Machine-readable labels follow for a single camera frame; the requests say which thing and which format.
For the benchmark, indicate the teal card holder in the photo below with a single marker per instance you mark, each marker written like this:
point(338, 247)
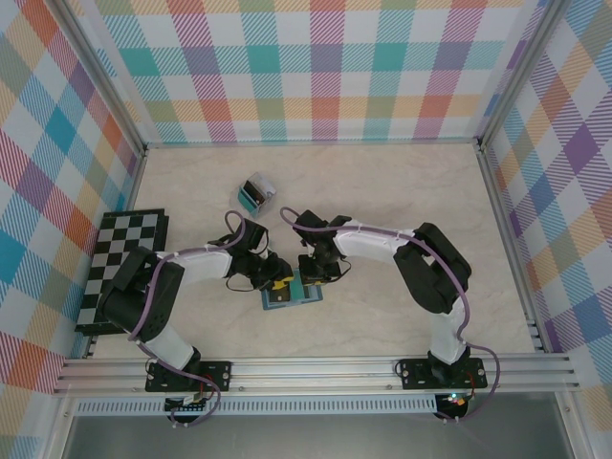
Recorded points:
point(299, 296)

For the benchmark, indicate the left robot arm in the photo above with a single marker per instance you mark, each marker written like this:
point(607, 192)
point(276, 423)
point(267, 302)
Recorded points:
point(201, 270)

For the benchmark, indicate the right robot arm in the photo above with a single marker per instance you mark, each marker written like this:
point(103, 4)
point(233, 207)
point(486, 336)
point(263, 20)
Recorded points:
point(373, 248)

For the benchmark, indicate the dark credit card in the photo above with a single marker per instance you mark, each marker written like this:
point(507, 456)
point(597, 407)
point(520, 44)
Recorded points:
point(279, 299)

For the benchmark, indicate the teal card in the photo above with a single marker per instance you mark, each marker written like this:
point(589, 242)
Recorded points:
point(247, 200)

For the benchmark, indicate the dark brown card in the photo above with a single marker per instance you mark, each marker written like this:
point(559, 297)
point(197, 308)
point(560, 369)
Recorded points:
point(254, 189)

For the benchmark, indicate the clear plastic box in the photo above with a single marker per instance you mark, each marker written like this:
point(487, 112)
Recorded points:
point(268, 203)

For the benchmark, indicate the black silver chessboard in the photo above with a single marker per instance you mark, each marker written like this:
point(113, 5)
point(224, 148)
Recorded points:
point(124, 229)

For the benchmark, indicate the grey metal panel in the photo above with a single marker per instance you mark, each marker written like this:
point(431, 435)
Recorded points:
point(311, 437)

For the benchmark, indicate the wide aluminium mounting rail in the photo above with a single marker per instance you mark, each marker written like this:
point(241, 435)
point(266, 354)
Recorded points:
point(311, 373)

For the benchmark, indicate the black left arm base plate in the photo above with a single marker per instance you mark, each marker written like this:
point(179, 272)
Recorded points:
point(217, 375)

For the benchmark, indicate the thin aluminium wall rail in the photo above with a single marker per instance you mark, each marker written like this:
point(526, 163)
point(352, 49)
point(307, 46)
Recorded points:
point(311, 142)

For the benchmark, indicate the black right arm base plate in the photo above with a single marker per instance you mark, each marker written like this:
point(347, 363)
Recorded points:
point(416, 373)

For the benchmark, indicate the aluminium side rail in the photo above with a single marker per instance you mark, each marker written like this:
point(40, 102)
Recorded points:
point(503, 215)

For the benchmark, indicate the aluminium corner post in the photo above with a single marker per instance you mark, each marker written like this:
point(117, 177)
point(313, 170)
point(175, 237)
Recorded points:
point(518, 72)
point(105, 76)

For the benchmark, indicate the aluminium frame leg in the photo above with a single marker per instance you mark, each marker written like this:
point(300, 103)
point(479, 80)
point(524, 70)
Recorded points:
point(57, 430)
point(566, 430)

